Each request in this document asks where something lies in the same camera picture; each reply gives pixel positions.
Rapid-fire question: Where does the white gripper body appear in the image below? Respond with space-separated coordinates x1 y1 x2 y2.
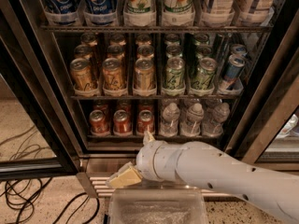
136 141 182 182

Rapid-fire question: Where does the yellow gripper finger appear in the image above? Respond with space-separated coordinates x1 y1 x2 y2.
143 131 155 144
106 162 142 189

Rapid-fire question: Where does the red coke can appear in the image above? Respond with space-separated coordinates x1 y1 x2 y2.
89 110 109 134
113 109 132 135
136 109 154 135

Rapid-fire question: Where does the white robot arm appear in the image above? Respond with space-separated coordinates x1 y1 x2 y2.
107 132 299 224

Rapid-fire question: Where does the steel fridge base grille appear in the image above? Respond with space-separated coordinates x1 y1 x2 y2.
76 158 299 199

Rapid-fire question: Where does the orange can front right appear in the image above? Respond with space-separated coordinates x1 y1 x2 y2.
135 59 154 91

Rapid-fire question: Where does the orange can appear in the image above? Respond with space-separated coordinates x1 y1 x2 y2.
70 58 96 91
103 58 125 91
135 59 154 91

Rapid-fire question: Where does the green can front left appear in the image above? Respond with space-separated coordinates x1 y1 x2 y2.
164 57 185 90

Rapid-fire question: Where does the green can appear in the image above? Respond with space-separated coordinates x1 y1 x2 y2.
164 57 185 90
191 57 217 90

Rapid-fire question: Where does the orange can front middle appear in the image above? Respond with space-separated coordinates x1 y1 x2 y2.
103 58 125 91

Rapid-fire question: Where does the green can front right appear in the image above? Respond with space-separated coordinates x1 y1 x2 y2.
191 57 217 90

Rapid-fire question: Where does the orange can front left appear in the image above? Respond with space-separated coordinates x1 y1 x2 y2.
70 58 96 91

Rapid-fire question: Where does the glass fridge door left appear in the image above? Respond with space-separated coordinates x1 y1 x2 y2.
0 0 80 180

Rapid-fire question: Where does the glass fridge door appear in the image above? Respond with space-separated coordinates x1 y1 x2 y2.
0 0 80 180
224 12 299 174

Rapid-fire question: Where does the glass fridge door right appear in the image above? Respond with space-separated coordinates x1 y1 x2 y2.
224 12 299 174

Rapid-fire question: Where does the blue red bull can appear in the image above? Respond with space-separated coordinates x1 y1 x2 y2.
219 54 246 90

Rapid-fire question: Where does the clear water bottle left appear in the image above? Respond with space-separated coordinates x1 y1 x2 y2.
159 103 180 137

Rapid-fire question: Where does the clear water bottle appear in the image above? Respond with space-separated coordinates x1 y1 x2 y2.
202 103 230 137
159 103 180 137
180 104 204 137

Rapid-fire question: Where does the clear plastic bin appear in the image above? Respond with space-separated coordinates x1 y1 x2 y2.
108 189 208 224

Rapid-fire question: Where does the clear water bottle middle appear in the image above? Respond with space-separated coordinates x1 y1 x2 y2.
180 104 204 137

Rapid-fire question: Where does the clear water bottle right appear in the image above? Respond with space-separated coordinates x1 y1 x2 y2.
202 103 230 137

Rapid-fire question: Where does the black cable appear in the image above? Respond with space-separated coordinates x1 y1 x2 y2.
0 125 101 224

